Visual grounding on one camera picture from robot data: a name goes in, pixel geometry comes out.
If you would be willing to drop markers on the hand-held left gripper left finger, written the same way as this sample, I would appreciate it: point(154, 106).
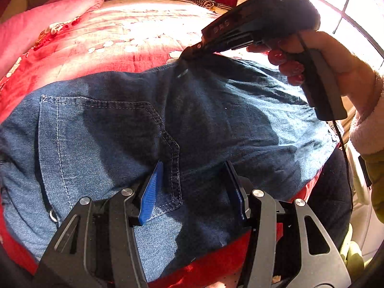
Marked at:
point(151, 192)

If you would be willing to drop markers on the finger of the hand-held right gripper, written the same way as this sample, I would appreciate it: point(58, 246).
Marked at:
point(216, 45)

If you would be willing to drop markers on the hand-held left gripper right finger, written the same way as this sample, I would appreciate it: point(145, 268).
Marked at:
point(232, 186)

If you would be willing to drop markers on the blue denim pants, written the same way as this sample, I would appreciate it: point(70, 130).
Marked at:
point(90, 144)

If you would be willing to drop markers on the person's right forearm fluffy sleeve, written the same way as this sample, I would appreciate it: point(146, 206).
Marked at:
point(369, 135)

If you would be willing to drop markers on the person's right hand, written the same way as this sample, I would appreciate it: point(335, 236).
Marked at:
point(345, 63)

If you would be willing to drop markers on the red floral blanket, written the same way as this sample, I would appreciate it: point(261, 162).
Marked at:
point(120, 45)

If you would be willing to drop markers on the person's leg in dark trousers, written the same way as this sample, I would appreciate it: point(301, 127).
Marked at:
point(330, 201)

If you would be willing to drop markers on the pale green object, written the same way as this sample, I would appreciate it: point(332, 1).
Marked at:
point(354, 252)

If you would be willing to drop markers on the pink quilt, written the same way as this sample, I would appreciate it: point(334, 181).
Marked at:
point(45, 15)

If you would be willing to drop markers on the window with dark frame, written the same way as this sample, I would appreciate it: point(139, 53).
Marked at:
point(345, 3)

